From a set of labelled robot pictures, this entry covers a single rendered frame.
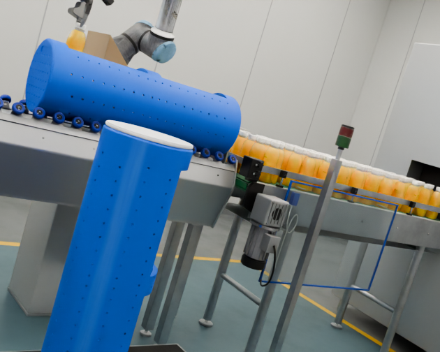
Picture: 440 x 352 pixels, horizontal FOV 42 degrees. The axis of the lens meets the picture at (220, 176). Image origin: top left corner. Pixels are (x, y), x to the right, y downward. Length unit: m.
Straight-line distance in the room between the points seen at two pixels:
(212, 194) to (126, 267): 0.94
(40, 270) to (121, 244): 1.12
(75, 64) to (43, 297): 1.16
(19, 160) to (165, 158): 0.71
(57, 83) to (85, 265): 0.73
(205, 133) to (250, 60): 3.83
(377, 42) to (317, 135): 1.45
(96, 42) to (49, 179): 0.79
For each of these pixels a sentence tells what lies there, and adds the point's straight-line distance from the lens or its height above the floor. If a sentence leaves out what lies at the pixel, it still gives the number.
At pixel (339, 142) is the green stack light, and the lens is 2.62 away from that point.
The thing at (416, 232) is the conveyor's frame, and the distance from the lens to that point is 3.49.
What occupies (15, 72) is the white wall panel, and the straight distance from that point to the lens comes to 5.05.
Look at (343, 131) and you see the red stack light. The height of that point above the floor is 1.23.
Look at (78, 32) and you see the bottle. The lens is 2.29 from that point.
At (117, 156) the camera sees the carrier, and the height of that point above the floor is 0.95.
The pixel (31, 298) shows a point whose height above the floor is 0.08.
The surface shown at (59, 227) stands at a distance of 2.70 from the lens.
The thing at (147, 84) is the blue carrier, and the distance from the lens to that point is 2.30.
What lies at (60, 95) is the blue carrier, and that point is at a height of 1.05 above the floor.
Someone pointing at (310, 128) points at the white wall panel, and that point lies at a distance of 7.04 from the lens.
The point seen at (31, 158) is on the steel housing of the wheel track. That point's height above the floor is 0.80.
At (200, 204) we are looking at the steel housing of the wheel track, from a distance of 2.56.
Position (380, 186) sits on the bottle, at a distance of 3.26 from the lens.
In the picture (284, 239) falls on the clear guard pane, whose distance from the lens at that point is 2.70.
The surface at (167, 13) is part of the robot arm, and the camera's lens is 2.67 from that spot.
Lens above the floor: 1.17
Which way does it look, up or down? 7 degrees down
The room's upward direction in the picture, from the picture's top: 17 degrees clockwise
